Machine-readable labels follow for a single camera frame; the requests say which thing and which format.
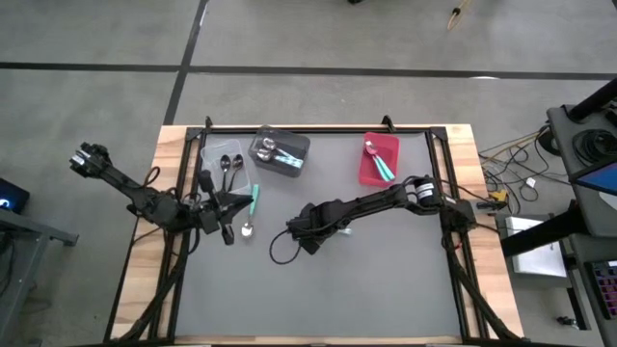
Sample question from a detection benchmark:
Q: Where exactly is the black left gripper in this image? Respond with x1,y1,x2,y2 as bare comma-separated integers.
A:
197,168,255,246

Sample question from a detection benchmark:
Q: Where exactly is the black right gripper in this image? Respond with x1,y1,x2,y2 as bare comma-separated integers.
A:
285,200,349,256

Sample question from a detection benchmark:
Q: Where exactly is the black spoon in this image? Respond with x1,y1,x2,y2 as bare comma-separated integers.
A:
227,153,245,192
219,153,232,192

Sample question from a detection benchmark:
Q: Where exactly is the clear plastic bin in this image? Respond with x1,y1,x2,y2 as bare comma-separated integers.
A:
199,138,253,197

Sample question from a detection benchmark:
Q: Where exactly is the dark grey plastic bin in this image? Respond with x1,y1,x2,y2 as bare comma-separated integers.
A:
247,125,311,179

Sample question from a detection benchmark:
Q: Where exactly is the grey table mat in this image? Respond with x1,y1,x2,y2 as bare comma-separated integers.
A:
174,132,463,338

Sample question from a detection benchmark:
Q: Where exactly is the red plastic bin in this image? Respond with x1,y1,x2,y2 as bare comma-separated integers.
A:
358,131,402,189

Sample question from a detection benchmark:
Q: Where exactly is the yellow and black connector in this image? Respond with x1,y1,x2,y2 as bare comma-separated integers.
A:
486,188,510,206

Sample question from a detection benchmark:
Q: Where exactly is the grey metal table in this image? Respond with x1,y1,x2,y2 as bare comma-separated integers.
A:
0,206,81,347

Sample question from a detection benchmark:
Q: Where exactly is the black device with blue light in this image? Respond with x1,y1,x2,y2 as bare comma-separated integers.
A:
0,176,31,216

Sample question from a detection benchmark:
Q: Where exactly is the white box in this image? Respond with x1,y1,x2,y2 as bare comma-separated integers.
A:
503,215,569,279

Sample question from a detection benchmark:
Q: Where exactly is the black stand beam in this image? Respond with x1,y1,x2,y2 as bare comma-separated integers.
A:
499,200,604,259

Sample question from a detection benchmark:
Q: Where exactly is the grey equipment cart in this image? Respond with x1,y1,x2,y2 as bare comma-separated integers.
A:
547,103,617,240

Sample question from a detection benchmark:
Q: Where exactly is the computer keyboard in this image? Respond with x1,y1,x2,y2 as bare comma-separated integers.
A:
585,259,617,322

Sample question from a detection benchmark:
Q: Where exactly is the black pole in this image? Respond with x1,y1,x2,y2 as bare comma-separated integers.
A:
568,76,617,121

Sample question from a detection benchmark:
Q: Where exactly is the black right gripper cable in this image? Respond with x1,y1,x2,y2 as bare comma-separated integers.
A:
268,227,304,266

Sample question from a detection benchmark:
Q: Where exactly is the black aluminium rig frame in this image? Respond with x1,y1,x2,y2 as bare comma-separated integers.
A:
103,115,526,347

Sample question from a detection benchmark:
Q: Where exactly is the yellow cable pair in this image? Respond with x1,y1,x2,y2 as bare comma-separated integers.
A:
479,128,550,163

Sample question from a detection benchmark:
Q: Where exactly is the yellow cable with black plug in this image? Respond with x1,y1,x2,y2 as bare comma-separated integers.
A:
446,0,471,33

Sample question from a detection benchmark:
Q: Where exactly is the coiled black cable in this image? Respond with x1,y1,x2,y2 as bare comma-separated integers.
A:
572,127,617,168

